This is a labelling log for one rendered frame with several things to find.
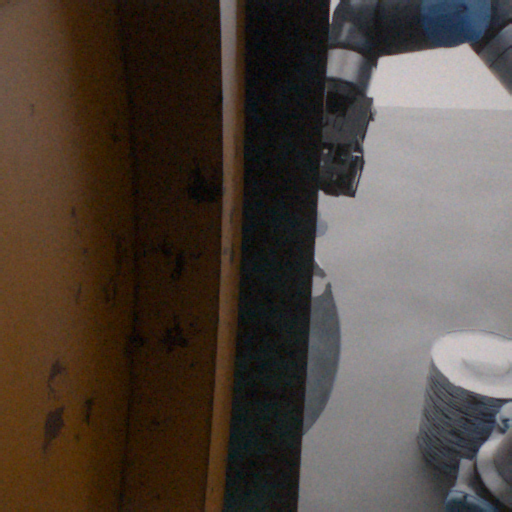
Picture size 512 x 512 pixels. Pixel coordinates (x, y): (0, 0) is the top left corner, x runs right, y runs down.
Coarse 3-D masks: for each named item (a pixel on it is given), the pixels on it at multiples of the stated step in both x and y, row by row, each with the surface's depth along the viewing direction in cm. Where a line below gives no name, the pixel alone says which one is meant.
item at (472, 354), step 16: (464, 336) 170; (480, 336) 170; (496, 336) 170; (432, 352) 164; (448, 352) 164; (464, 352) 163; (480, 352) 163; (496, 352) 163; (448, 368) 158; (464, 368) 158; (480, 368) 157; (496, 368) 157; (464, 384) 153; (480, 384) 153; (496, 384) 153
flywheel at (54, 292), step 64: (0, 0) 14; (64, 0) 17; (128, 0) 21; (192, 0) 22; (0, 64) 14; (64, 64) 17; (128, 64) 22; (192, 64) 23; (0, 128) 14; (64, 128) 18; (128, 128) 23; (192, 128) 24; (0, 192) 14; (64, 192) 18; (128, 192) 24; (192, 192) 25; (0, 256) 15; (64, 256) 18; (128, 256) 24; (192, 256) 26; (0, 320) 15; (64, 320) 19; (128, 320) 25; (192, 320) 26; (0, 384) 15; (64, 384) 19; (128, 384) 25; (192, 384) 26; (0, 448) 15; (64, 448) 19; (128, 448) 25; (192, 448) 26
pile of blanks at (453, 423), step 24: (432, 360) 162; (432, 384) 162; (432, 408) 163; (456, 408) 156; (480, 408) 151; (432, 432) 166; (456, 432) 159; (480, 432) 155; (432, 456) 170; (456, 456) 162
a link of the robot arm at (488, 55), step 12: (492, 0) 70; (504, 0) 72; (492, 12) 71; (504, 12) 72; (492, 24) 72; (504, 24) 72; (492, 36) 72; (504, 36) 72; (480, 48) 74; (492, 48) 73; (504, 48) 72; (480, 60) 77; (492, 60) 74; (504, 60) 72; (492, 72) 75; (504, 72) 73; (504, 84) 74
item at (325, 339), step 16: (320, 272) 66; (320, 304) 65; (336, 304) 63; (320, 320) 65; (336, 320) 64; (320, 336) 64; (336, 336) 63; (320, 352) 64; (336, 352) 63; (320, 368) 64; (336, 368) 62; (320, 384) 63; (320, 400) 63; (304, 416) 63; (304, 432) 63
